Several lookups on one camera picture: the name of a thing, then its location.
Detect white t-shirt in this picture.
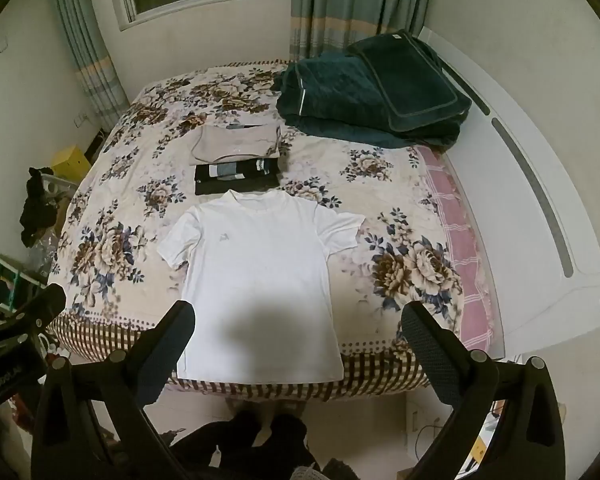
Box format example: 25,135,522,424
158,189,367,382

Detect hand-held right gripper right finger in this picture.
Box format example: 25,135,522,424
401,301,567,480

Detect floral bed sheet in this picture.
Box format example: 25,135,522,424
46,60,496,402

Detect green striped curtain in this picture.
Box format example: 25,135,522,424
49,0,129,132
289,0,437,62

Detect green rack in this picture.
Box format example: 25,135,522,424
0,245,49,313

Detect dark green pillow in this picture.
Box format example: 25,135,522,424
347,29,474,134

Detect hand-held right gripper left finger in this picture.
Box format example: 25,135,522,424
31,300,197,480

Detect pink checked sheet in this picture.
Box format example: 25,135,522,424
414,146,497,352

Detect white headboard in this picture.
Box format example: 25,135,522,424
419,26,600,362

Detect person's dark pants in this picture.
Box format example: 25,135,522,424
169,409,322,480

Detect beige folded garment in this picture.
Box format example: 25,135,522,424
189,124,282,167

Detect dark green folded quilt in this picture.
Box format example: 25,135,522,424
275,51,473,150

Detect yellow box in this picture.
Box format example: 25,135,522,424
51,144,92,182

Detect black cloth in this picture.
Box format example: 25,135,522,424
19,165,62,249

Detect black folded garment grey stripe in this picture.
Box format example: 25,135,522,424
193,157,282,197

